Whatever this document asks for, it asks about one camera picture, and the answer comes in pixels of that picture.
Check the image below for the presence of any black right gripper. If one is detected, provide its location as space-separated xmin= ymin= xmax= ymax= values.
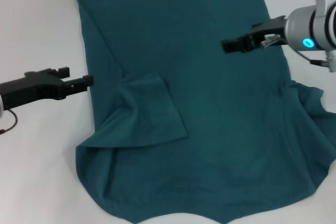
xmin=221 ymin=16 xmax=289 ymax=54

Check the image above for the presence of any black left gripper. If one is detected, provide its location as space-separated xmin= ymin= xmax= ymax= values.
xmin=0 ymin=66 xmax=95 ymax=111

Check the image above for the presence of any teal blue shirt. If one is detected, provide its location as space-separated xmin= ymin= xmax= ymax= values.
xmin=74 ymin=0 xmax=336 ymax=224

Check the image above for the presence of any clear cable plug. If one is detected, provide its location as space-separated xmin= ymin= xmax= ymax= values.
xmin=260 ymin=34 xmax=281 ymax=49

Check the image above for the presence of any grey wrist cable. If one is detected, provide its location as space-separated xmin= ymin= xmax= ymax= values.
xmin=288 ymin=44 xmax=336 ymax=73

